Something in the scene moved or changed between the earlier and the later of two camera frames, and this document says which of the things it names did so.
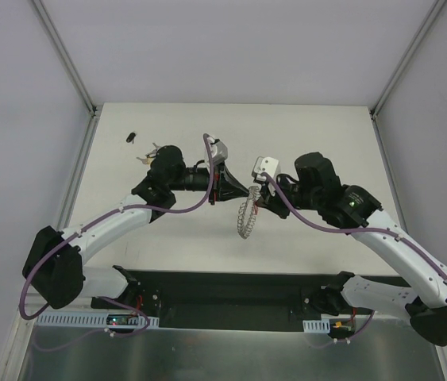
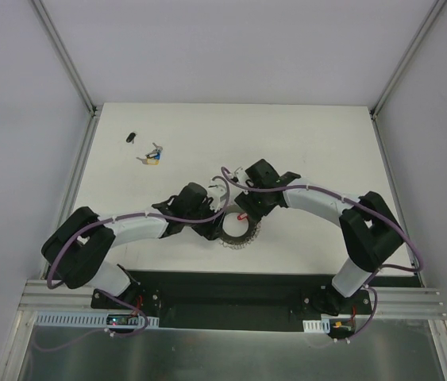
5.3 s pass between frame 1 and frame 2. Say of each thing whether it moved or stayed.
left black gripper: moved
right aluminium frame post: stayed
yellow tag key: stayed
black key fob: stayed
